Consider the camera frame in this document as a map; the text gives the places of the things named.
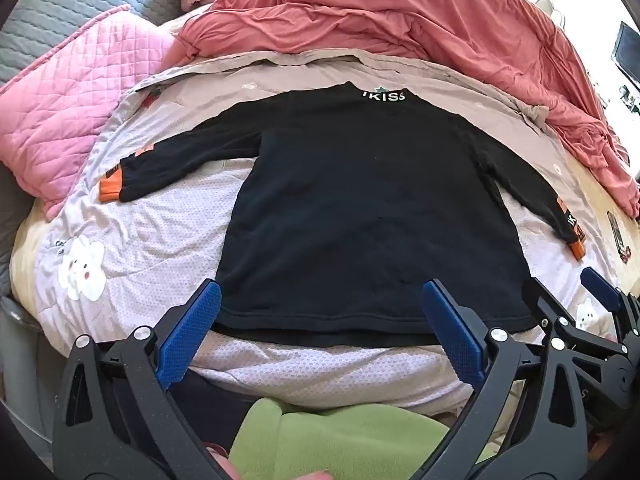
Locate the white chair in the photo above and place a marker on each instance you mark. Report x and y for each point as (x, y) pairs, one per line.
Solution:
(549, 7)

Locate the printed blanket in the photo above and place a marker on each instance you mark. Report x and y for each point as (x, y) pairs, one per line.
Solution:
(150, 260)

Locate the person's left hand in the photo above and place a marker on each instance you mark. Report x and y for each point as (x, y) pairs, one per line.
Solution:
(222, 465)

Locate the dark flat rectangular object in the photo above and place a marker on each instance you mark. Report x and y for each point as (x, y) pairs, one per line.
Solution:
(618, 235)

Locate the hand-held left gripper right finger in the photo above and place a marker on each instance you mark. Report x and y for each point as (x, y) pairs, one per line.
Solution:
(452, 330)

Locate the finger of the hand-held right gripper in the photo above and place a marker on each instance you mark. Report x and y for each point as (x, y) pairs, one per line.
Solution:
(550, 305)
(600, 282)

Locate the person's green garment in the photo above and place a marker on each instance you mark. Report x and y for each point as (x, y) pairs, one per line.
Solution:
(340, 445)

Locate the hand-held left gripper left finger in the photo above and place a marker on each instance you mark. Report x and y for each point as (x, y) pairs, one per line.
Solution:
(192, 330)

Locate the grey bed frame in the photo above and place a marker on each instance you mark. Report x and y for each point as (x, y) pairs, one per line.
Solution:
(25, 360)

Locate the black television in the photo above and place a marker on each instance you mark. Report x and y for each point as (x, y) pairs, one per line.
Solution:
(629, 55)

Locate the salmon duvet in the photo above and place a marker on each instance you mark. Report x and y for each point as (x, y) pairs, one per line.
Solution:
(400, 15)

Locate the black sweater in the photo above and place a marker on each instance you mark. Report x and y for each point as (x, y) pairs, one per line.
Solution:
(350, 210)

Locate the pink quilted pillow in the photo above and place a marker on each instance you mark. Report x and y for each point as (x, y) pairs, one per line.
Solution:
(65, 110)

